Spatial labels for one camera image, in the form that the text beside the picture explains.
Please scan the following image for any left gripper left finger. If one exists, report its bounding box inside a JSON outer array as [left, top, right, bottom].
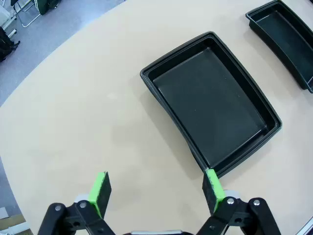
[[36, 171, 115, 235]]

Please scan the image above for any black ESD tray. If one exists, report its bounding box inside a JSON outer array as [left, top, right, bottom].
[[245, 0, 313, 94], [139, 31, 283, 179]]

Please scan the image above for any black backpack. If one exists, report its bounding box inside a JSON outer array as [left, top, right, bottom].
[[0, 26, 21, 62]]

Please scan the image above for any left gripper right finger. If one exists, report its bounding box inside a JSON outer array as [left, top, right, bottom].
[[195, 168, 282, 235]]

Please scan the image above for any dark green striped jacket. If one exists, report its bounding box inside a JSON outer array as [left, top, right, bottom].
[[34, 0, 63, 16]]

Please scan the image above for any small white side table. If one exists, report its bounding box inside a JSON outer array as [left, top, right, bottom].
[[0, 4, 18, 39]]

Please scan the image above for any black folding chair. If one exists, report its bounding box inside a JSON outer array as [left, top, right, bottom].
[[13, 0, 42, 27]]

